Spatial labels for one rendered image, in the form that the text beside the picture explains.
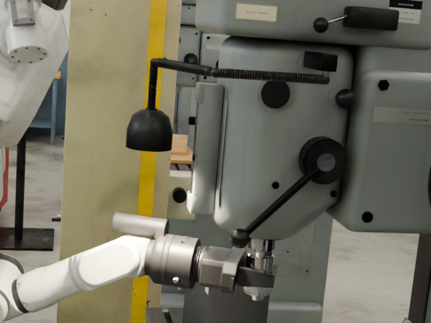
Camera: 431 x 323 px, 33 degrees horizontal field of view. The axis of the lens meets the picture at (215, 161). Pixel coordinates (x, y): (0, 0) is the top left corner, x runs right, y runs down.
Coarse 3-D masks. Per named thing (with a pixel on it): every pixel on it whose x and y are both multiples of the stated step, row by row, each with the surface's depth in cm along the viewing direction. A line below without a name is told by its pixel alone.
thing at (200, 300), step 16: (192, 288) 167; (208, 288) 156; (240, 288) 153; (192, 304) 167; (208, 304) 156; (224, 304) 152; (240, 304) 153; (256, 304) 155; (192, 320) 166; (208, 320) 156; (224, 320) 153; (240, 320) 154; (256, 320) 155
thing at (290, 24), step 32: (224, 0) 104; (256, 0) 105; (288, 0) 106; (320, 0) 107; (352, 0) 107; (384, 0) 108; (416, 0) 109; (224, 32) 106; (256, 32) 106; (288, 32) 107; (352, 32) 108; (384, 32) 109; (416, 32) 110
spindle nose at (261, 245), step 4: (252, 240) 123; (256, 240) 123; (260, 240) 123; (264, 240) 122; (248, 244) 124; (252, 244) 123; (256, 244) 123; (260, 244) 123; (264, 244) 123; (252, 248) 123; (256, 248) 123; (260, 248) 123; (264, 248) 123; (272, 248) 123
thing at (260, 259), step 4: (248, 252) 125; (252, 252) 126; (248, 256) 124; (252, 256) 124; (256, 256) 123; (260, 256) 124; (264, 256) 124; (268, 256) 124; (272, 256) 124; (252, 260) 124; (256, 260) 123; (260, 260) 123; (264, 260) 123; (268, 260) 123; (272, 260) 124
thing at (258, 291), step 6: (246, 258) 125; (246, 264) 125; (252, 264) 124; (258, 264) 123; (264, 264) 123; (270, 264) 124; (258, 270) 123; (264, 270) 124; (270, 270) 124; (246, 288) 125; (252, 288) 124; (258, 288) 124; (264, 288) 124; (270, 288) 125; (252, 294) 124; (258, 294) 124; (264, 294) 125
